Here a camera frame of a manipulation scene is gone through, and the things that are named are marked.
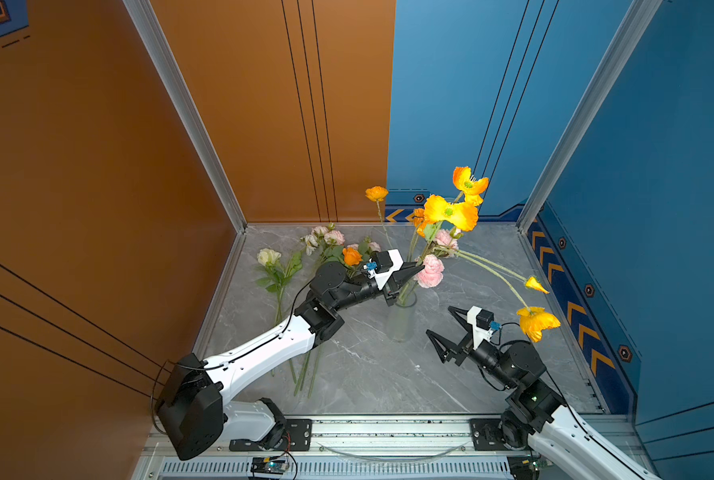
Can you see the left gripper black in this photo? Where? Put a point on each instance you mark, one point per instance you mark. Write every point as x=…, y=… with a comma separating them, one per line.
x=403, y=273

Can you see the clear ribbed glass vase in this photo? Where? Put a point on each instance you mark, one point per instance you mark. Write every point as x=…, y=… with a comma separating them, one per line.
x=400, y=321

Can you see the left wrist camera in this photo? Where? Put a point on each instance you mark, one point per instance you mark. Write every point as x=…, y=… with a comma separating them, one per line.
x=381, y=265

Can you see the green circuit board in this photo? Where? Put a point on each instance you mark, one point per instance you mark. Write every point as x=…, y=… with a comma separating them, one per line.
x=269, y=467

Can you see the yellow orange poppy stem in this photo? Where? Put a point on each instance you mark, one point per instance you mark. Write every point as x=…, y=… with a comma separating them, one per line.
x=438, y=212

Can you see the aluminium corner post left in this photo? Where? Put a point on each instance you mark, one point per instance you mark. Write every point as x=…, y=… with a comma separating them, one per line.
x=149, y=29

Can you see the pink white lisianthus stem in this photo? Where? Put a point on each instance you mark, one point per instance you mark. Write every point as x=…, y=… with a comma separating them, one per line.
x=366, y=246

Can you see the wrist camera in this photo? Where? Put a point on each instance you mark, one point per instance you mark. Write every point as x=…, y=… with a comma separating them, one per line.
x=483, y=325
x=381, y=265

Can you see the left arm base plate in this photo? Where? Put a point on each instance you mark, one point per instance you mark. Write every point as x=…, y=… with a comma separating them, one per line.
x=293, y=435

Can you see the aluminium front rail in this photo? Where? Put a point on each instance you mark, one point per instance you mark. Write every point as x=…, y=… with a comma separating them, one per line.
x=414, y=446

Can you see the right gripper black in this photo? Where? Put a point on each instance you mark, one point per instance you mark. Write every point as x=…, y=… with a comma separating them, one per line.
x=454, y=352

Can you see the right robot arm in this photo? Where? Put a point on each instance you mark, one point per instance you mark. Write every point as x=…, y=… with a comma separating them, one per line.
x=538, y=417

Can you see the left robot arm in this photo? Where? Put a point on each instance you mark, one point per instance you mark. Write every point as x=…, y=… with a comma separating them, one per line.
x=198, y=406

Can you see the orange rose flower stem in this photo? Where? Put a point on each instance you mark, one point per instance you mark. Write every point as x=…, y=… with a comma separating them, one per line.
x=329, y=250

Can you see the pink ranunculus flower stem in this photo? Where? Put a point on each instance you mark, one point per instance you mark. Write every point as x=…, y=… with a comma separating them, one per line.
x=444, y=245

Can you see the aluminium corner post right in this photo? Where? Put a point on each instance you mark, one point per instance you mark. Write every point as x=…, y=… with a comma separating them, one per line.
x=625, y=40

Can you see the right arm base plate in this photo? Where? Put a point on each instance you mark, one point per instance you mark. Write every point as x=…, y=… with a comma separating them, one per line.
x=495, y=434

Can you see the white rose flower stem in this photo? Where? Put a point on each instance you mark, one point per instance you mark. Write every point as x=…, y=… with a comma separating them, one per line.
x=277, y=275

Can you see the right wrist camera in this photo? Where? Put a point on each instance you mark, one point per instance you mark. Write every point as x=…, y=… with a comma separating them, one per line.
x=483, y=325

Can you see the aluminium corner post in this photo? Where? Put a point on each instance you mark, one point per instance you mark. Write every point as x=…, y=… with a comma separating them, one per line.
x=149, y=29
x=625, y=40

